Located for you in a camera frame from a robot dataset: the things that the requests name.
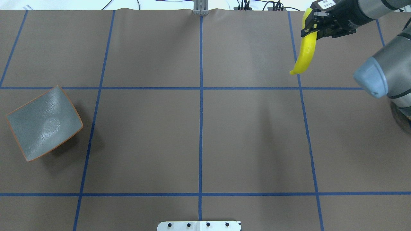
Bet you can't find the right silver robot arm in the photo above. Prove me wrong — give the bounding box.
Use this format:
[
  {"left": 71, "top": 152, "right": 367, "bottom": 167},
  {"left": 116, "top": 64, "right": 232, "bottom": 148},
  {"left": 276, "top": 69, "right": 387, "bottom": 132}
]
[{"left": 290, "top": 0, "right": 411, "bottom": 119}]

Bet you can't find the wicker fruit basket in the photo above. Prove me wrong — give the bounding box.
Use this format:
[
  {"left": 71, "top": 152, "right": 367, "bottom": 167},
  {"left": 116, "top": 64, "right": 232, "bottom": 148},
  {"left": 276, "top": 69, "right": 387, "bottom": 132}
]
[{"left": 389, "top": 102, "right": 411, "bottom": 136}]

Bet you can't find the white pedestal base plate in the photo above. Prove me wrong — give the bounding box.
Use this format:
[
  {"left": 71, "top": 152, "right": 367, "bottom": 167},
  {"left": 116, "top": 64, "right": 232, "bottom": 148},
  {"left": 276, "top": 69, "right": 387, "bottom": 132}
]
[{"left": 157, "top": 220, "right": 242, "bottom": 231}]

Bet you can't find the grey square plate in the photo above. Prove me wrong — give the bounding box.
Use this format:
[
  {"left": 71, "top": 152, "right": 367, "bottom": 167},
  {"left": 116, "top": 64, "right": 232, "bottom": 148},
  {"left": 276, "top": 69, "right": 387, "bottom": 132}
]
[{"left": 6, "top": 85, "right": 83, "bottom": 162}]

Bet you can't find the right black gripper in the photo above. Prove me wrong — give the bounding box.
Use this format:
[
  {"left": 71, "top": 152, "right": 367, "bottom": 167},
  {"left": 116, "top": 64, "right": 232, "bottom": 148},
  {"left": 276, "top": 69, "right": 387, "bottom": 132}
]
[{"left": 301, "top": 0, "right": 370, "bottom": 39}]

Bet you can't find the aluminium frame post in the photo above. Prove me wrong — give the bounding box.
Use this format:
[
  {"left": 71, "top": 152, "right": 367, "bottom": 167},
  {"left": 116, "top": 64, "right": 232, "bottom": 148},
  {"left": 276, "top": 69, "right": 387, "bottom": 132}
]
[{"left": 193, "top": 0, "right": 209, "bottom": 16}]

